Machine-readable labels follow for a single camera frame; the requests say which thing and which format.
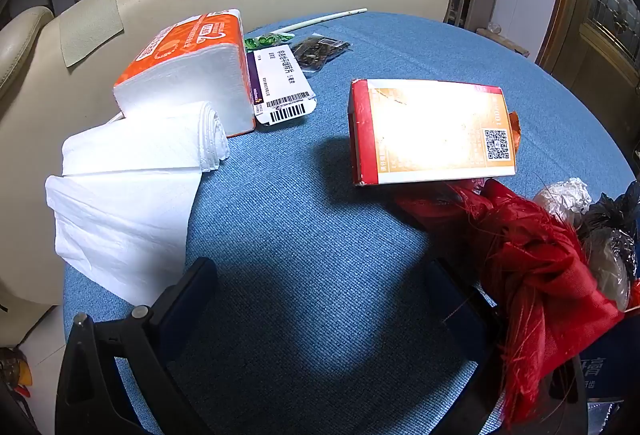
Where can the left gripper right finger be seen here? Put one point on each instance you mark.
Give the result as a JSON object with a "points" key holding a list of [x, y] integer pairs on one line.
{"points": [[479, 329]]}

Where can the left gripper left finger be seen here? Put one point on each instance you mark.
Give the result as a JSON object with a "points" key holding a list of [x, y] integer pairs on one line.
{"points": [[91, 396]]}

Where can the red plastic bag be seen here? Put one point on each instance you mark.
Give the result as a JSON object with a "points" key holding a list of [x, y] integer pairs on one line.
{"points": [[534, 268]]}

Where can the black plastic bag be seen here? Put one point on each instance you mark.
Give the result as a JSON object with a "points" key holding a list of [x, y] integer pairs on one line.
{"points": [[609, 232]]}

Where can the red and white carton box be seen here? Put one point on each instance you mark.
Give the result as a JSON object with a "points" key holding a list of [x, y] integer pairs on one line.
{"points": [[423, 131]]}

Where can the white folded tissue paper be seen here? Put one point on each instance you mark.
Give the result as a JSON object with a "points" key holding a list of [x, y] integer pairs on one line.
{"points": [[123, 200]]}

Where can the blue tablecloth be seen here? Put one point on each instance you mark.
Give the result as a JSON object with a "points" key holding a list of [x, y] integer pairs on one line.
{"points": [[321, 321]]}

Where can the beige leather sofa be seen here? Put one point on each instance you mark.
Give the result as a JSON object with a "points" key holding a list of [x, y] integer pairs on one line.
{"points": [[57, 74]]}

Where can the orange tissue pack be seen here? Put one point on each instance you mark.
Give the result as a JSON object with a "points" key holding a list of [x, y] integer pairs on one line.
{"points": [[199, 59]]}

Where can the white barcode label packet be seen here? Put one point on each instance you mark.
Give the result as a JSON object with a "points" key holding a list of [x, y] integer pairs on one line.
{"points": [[280, 90]]}

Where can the wooden glass door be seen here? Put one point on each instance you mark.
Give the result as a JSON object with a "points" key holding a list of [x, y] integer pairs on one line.
{"points": [[593, 41]]}

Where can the dark snack packet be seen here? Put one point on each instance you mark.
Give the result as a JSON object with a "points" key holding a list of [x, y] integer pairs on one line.
{"points": [[314, 52]]}

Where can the white plastic straw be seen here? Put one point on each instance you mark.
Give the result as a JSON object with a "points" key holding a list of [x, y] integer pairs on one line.
{"points": [[318, 20]]}

